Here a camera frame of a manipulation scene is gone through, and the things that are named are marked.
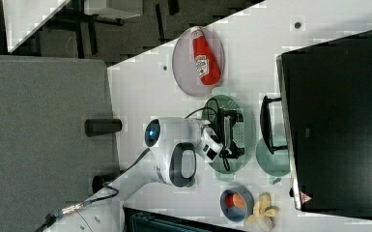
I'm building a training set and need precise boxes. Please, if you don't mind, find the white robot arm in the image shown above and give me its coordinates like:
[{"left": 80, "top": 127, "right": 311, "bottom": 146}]
[{"left": 115, "top": 110, "right": 245, "bottom": 201}]

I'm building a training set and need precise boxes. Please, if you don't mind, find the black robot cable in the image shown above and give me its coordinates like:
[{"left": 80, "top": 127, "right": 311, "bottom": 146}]
[{"left": 33, "top": 147, "right": 153, "bottom": 232}]

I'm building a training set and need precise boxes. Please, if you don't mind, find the black round post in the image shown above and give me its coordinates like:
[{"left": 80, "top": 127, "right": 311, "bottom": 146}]
[{"left": 91, "top": 174, "right": 119, "bottom": 194}]

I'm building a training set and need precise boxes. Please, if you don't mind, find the round grey plate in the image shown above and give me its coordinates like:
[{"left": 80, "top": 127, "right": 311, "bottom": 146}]
[{"left": 172, "top": 28, "right": 224, "bottom": 97}]

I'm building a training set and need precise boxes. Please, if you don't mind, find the green plastic strainer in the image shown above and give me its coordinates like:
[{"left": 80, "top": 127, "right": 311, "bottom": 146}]
[{"left": 202, "top": 95, "right": 256, "bottom": 182}]

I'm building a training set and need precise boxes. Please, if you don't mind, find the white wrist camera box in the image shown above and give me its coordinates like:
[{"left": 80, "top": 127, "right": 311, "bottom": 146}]
[{"left": 196, "top": 128, "right": 223, "bottom": 163}]

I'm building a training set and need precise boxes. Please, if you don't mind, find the grey partition panel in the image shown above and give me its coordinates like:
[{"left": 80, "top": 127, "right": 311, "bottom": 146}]
[{"left": 0, "top": 55, "right": 118, "bottom": 232}]

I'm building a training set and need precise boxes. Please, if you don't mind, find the red ketchup bottle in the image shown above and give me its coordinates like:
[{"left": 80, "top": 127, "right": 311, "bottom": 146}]
[{"left": 190, "top": 26, "right": 221, "bottom": 85}]

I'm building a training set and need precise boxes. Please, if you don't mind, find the peeled toy banana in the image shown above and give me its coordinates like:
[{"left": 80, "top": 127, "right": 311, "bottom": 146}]
[{"left": 244, "top": 193, "right": 279, "bottom": 232}]

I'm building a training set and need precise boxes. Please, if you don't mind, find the light green mug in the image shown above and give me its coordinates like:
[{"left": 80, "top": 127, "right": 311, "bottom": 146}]
[{"left": 256, "top": 138, "right": 291, "bottom": 185}]

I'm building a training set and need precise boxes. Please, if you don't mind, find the toy orange fruit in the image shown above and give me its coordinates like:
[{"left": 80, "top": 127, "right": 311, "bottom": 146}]
[{"left": 233, "top": 193, "right": 246, "bottom": 209}]

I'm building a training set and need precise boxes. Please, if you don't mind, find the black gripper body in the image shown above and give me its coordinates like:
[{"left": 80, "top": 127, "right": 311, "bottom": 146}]
[{"left": 218, "top": 109, "right": 244, "bottom": 159}]

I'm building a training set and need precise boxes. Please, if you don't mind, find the blue bowl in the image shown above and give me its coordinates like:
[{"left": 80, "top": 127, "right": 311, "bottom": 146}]
[{"left": 219, "top": 186, "right": 254, "bottom": 222}]

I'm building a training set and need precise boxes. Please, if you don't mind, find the black toaster oven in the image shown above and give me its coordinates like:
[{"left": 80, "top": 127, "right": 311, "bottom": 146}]
[{"left": 260, "top": 30, "right": 372, "bottom": 219}]

